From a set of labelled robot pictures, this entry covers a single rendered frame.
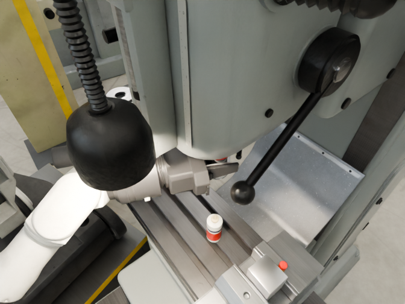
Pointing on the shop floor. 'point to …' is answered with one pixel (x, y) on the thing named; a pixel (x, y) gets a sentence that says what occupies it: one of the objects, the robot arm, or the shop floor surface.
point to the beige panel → (34, 79)
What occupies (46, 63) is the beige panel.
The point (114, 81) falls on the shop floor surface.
